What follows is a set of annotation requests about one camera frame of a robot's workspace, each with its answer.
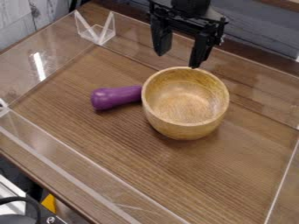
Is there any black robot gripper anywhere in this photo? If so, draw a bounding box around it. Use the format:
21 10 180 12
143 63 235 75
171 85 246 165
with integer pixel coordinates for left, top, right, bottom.
148 0 228 69

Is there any purple toy eggplant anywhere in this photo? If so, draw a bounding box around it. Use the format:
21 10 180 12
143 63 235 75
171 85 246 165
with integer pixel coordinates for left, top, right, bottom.
91 86 143 110

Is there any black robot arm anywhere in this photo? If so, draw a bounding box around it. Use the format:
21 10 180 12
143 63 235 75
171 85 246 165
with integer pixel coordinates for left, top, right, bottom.
148 0 228 68

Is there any brown wooden bowl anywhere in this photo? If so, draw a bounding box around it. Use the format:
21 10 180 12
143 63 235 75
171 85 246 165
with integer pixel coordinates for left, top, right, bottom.
142 66 230 140

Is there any yellow black machine base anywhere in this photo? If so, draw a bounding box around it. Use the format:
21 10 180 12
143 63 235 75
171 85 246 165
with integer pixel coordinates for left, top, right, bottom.
0 157 91 224

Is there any clear acrylic corner bracket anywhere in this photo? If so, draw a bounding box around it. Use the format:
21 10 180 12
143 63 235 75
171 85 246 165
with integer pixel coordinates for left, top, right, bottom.
74 11 116 46

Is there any clear acrylic front wall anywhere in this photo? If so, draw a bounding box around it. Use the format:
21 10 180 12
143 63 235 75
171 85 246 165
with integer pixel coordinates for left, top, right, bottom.
0 99 190 224

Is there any black cable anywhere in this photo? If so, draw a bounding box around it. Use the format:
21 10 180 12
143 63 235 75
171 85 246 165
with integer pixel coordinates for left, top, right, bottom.
0 196 43 224

